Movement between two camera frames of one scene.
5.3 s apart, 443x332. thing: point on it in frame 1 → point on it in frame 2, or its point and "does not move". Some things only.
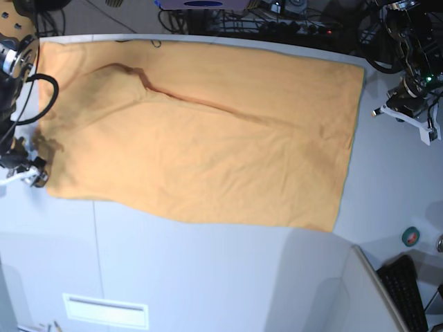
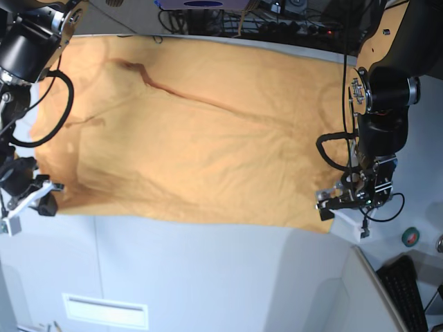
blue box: [202, 5] does not move
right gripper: [402, 98] → [358, 187]
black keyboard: [400, 278] does not move
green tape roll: [410, 236] does not move
